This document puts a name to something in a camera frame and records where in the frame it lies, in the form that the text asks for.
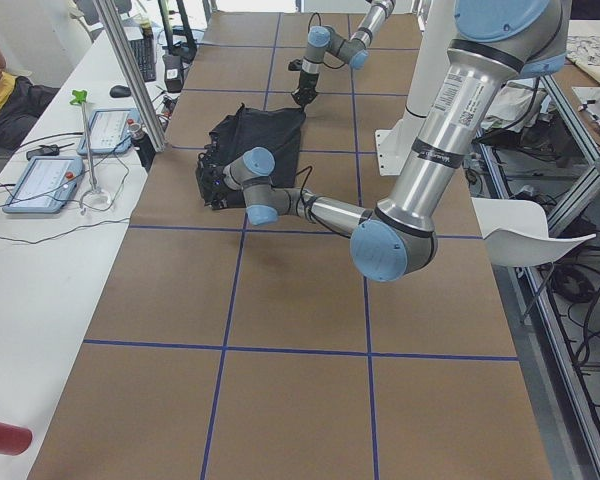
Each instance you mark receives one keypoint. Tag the black keyboard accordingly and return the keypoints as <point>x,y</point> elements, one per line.
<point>144,54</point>

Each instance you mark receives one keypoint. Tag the far blue teach pendant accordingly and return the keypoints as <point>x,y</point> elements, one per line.
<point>108,130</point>

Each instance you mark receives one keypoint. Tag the near blue teach pendant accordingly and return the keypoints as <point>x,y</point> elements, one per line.
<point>47,184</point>

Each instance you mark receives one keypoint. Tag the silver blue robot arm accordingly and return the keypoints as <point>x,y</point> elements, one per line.
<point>492,42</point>
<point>322,40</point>

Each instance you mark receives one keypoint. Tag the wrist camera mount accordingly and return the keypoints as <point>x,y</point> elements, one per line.
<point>295,65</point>

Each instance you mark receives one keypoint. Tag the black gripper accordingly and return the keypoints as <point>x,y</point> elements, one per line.
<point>307,80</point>
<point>211,176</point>

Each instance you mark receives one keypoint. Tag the black monitor stand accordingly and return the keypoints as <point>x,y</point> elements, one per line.
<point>178,43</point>

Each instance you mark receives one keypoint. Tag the small black handheld device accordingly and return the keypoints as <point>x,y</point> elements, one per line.
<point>42,151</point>

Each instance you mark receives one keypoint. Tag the black graphic t-shirt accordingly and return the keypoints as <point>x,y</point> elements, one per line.
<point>279,131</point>

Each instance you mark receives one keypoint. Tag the red cylinder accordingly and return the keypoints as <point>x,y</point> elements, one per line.
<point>14,440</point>

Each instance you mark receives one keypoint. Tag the black computer mouse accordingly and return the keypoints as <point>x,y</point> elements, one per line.
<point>119,91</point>

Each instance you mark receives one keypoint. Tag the aluminium frame post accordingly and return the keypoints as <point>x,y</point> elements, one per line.
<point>110,19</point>

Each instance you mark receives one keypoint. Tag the metal stand with green clip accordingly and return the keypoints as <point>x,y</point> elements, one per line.
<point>95,197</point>

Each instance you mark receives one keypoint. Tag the person in yellow shirt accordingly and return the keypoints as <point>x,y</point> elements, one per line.
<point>21,105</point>

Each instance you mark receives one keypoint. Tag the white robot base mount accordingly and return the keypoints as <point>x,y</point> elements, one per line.
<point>432,64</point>

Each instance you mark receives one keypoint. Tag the blue teach pendant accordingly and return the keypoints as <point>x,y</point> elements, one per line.
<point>47,184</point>
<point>108,130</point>

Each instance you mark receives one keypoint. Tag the white plastic chair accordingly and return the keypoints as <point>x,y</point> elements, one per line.
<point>516,233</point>

